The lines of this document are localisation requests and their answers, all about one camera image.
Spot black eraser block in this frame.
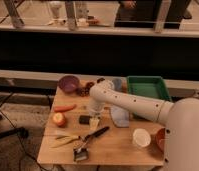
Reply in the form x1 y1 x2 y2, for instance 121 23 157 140
79 115 90 125

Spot black handled brush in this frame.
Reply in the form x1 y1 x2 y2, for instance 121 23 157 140
73 126 110 162

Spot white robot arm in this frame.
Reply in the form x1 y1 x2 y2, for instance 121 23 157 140
88 80 199 171

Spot green plastic tray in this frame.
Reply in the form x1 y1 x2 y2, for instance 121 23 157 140
126 75 173 121

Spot wooden table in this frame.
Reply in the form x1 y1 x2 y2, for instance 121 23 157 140
36 78 189 167

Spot grey blue cloth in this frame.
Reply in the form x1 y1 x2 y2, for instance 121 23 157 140
110 106 129 128

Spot dark red grapes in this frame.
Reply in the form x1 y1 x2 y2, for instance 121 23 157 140
76 82 94 97

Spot orange carrot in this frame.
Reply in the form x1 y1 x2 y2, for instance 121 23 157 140
53 104 77 112

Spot red yellow apple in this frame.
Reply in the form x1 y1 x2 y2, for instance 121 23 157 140
52 112 67 127

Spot small metal cup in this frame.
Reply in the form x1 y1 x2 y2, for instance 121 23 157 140
97 78 105 83

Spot purple bowl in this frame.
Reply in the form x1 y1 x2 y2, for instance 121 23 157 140
58 75 80 93

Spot blue cup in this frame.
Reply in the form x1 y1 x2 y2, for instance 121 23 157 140
112 78 122 92

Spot white cup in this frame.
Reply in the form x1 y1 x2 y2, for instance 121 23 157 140
132 128 151 148

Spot red bowl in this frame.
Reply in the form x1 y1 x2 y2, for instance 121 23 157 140
155 128 165 151

